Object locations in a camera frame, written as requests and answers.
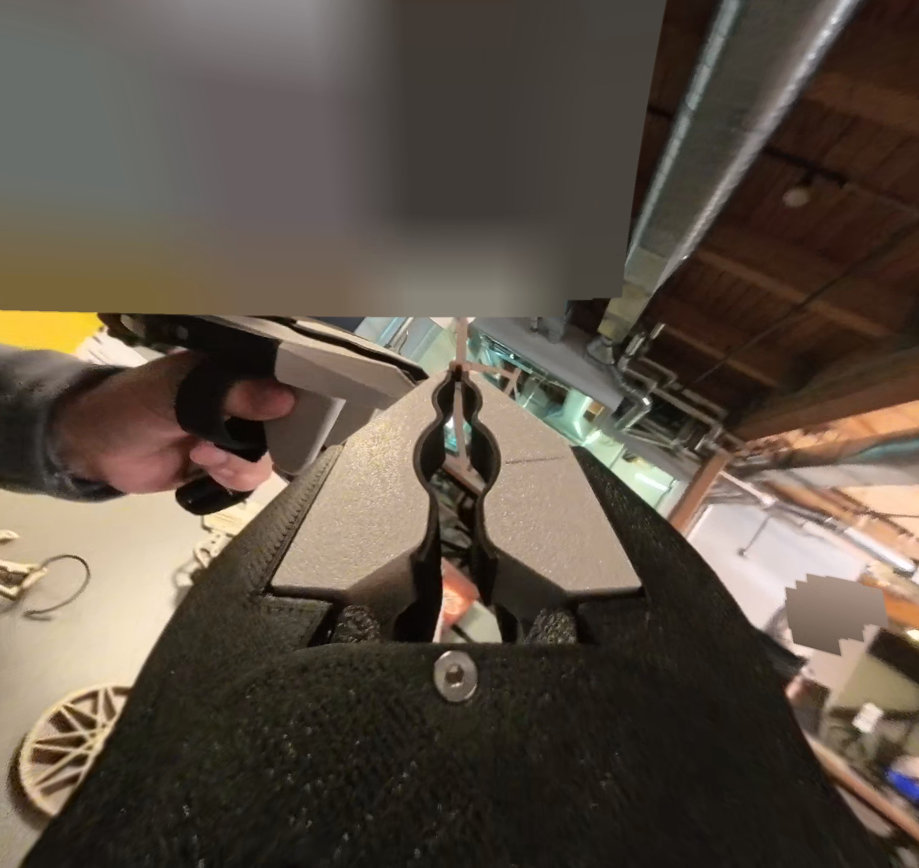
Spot silver ventilation duct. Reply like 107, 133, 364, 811
623, 0, 902, 309

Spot wooden spoked wheel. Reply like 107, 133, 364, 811
14, 681, 132, 820

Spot grey ceiling pipes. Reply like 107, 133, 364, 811
585, 322, 726, 456

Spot person's left forearm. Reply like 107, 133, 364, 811
0, 344, 126, 503

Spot wooden fork frame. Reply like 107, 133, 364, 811
448, 316, 525, 477

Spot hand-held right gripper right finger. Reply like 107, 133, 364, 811
458, 371, 643, 641

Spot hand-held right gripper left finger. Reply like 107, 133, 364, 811
269, 369, 458, 641

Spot wooden bracket with rubber band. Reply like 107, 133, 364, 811
0, 553, 92, 621

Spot person's left hand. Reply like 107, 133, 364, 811
54, 351, 297, 496

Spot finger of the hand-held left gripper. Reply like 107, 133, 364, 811
275, 318, 430, 411

